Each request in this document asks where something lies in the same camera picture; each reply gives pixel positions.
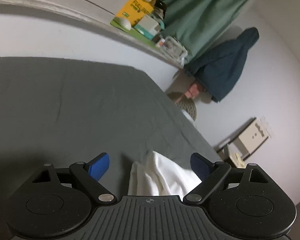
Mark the green curtain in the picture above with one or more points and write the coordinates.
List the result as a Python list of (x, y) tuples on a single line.
[(197, 24)]

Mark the grey bed sheet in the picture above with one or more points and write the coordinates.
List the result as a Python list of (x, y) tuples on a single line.
[(61, 111)]

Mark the clear plastic container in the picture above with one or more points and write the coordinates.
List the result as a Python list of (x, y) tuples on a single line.
[(173, 49)]

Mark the teal white box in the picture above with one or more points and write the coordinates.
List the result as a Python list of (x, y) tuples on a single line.
[(148, 27)]

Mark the pink hanging cloth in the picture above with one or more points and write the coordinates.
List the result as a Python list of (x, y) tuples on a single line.
[(192, 92)]

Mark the white round object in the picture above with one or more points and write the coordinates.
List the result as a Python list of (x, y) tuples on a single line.
[(123, 23)]

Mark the dark teal hanging jacket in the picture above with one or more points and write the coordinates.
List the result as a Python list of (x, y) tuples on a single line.
[(219, 69)]

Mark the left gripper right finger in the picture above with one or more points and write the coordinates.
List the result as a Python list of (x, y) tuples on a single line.
[(212, 176)]

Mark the yellow cardboard box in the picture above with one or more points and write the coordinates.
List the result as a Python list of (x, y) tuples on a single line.
[(135, 10)]

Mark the white garment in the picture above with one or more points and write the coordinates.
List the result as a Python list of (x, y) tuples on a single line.
[(160, 176)]

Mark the woven grey basket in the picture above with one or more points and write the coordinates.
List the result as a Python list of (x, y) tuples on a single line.
[(187, 106)]

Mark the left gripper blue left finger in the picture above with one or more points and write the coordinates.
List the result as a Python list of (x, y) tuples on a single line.
[(87, 175)]

